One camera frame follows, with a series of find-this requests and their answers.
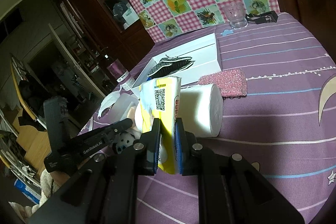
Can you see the dark wooden cabinet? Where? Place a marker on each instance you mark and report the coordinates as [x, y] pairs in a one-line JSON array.
[[105, 32]]

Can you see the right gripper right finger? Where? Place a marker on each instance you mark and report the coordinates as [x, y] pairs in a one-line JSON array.
[[183, 142]]

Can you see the white panda plush toy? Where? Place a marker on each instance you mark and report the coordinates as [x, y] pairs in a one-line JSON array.
[[124, 140]]

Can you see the pink glittery sponge cloth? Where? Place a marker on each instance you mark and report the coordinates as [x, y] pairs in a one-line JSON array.
[[231, 83]]

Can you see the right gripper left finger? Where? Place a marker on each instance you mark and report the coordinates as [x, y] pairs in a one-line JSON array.
[[152, 141]]

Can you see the white toilet paper roll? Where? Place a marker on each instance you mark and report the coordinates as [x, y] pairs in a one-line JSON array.
[[201, 110]]

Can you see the purple spray bottle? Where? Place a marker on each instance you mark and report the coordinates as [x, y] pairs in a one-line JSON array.
[[117, 70]]

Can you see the yellow tissue pack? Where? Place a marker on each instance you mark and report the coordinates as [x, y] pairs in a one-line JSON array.
[[159, 98]]

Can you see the white face mask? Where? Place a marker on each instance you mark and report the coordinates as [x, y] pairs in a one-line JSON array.
[[116, 105]]

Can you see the grey checkered cloth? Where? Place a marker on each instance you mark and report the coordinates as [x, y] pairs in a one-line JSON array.
[[170, 65]]

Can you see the black clip tool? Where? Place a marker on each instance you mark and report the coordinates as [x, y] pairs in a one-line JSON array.
[[266, 17]]

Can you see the white shallow cardboard box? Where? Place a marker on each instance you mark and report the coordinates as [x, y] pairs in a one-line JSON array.
[[205, 53]]

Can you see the clear drinking glass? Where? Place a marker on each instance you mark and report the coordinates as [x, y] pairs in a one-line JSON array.
[[235, 14]]

